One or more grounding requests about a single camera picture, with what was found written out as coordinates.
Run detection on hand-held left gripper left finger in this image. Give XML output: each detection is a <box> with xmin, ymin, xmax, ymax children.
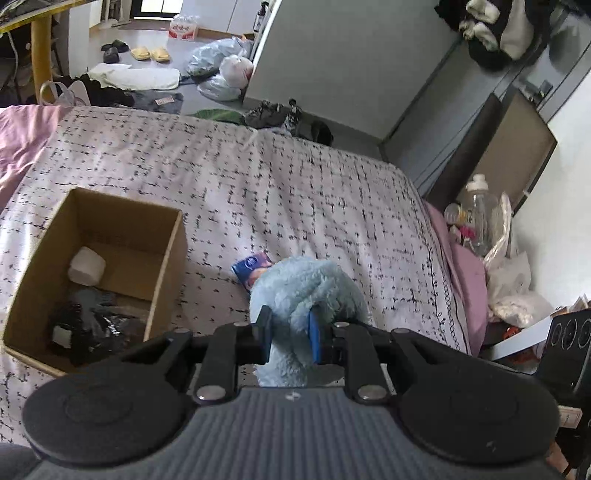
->
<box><xmin>122</xmin><ymin>305</ymin><xmax>274</xmax><ymax>407</ymax></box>

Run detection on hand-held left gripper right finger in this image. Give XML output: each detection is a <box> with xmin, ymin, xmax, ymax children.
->
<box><xmin>307</xmin><ymin>309</ymin><xmax>468</xmax><ymax>407</ymax></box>

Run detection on fluffy light blue plush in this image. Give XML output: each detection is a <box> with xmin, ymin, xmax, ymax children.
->
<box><xmin>248</xmin><ymin>257</ymin><xmax>372</xmax><ymax>387</ymax></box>

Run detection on brown cardboard box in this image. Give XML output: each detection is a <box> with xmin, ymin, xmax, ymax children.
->
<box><xmin>2</xmin><ymin>187</ymin><xmax>188</xmax><ymax>377</ymax></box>

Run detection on black fabric item white label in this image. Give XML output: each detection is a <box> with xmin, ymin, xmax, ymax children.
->
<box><xmin>46</xmin><ymin>286</ymin><xmax>148</xmax><ymax>365</ymax></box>

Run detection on white soft block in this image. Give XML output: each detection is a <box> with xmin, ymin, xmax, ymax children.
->
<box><xmin>68</xmin><ymin>246</ymin><xmax>107</xmax><ymax>286</ymax></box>

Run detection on blue tissue packet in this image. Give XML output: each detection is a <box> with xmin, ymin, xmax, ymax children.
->
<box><xmin>231</xmin><ymin>251</ymin><xmax>273</xmax><ymax>291</ymax></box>

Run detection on crumpled clear plastic bags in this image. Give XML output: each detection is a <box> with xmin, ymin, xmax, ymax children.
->
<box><xmin>482</xmin><ymin>191</ymin><xmax>555</xmax><ymax>329</ymax></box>

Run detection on pink fitted sheet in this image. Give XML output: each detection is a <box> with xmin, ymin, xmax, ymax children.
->
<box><xmin>425</xmin><ymin>200</ymin><xmax>489</xmax><ymax>356</ymax></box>

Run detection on large clear plastic bottle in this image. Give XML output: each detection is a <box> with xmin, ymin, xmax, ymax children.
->
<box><xmin>462</xmin><ymin>174</ymin><xmax>502</xmax><ymax>257</ymax></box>

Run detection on brown leaning board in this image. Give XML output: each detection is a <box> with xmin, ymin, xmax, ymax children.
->
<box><xmin>466</xmin><ymin>90</ymin><xmax>558</xmax><ymax>215</ymax></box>

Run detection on black leaning board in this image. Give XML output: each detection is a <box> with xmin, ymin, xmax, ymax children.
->
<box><xmin>425</xmin><ymin>85</ymin><xmax>518</xmax><ymax>213</ymax></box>

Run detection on green leaf print item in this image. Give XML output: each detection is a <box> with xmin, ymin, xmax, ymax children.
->
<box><xmin>187</xmin><ymin>108</ymin><xmax>247</xmax><ymax>124</ymax></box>

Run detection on white flat plastic bag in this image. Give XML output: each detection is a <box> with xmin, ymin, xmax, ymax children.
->
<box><xmin>198</xmin><ymin>76</ymin><xmax>243</xmax><ymax>101</ymax></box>

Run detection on grey floor cloth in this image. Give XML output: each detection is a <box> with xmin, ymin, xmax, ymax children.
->
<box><xmin>131</xmin><ymin>90</ymin><xmax>184</xmax><ymax>114</ymax></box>

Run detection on white tied plastic bag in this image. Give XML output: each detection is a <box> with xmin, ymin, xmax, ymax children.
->
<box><xmin>219</xmin><ymin>54</ymin><xmax>254</xmax><ymax>88</ymax></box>

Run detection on grey plastic bag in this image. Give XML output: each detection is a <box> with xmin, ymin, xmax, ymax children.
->
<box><xmin>185</xmin><ymin>38</ymin><xmax>252</xmax><ymax>78</ymax></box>

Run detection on black clothes pile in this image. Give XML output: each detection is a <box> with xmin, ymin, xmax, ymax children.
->
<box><xmin>69</xmin><ymin>74</ymin><xmax>137</xmax><ymax>109</ymax></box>

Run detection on white floor towel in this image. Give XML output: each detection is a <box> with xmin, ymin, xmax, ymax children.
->
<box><xmin>87</xmin><ymin>62</ymin><xmax>181</xmax><ymax>90</ymax></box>

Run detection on pink blanket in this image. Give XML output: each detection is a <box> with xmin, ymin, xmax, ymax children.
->
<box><xmin>0</xmin><ymin>104</ymin><xmax>70</xmax><ymax>213</ymax></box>

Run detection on pack of water bottles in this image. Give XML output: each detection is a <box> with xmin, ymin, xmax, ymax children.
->
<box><xmin>168</xmin><ymin>14</ymin><xmax>200</xmax><ymax>41</ymax></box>

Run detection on hanging black and white clothes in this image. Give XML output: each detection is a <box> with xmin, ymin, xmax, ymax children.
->
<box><xmin>435</xmin><ymin>0</ymin><xmax>552</xmax><ymax>71</ymax></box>

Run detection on white fan base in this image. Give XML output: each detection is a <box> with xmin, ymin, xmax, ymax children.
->
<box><xmin>99</xmin><ymin>0</ymin><xmax>132</xmax><ymax>29</ymax></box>

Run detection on yellow-edged table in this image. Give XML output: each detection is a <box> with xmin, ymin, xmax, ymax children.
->
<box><xmin>0</xmin><ymin>0</ymin><xmax>100</xmax><ymax>104</ymax></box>

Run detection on white frame stand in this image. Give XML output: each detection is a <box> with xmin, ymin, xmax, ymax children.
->
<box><xmin>480</xmin><ymin>318</ymin><xmax>555</xmax><ymax>361</ymax></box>

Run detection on black door handle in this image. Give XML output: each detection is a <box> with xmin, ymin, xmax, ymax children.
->
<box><xmin>518</xmin><ymin>79</ymin><xmax>554</xmax><ymax>100</ymax></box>

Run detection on white bag with handles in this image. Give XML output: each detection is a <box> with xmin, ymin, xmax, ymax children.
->
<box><xmin>39</xmin><ymin>79</ymin><xmax>90</xmax><ymax>108</ymax></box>

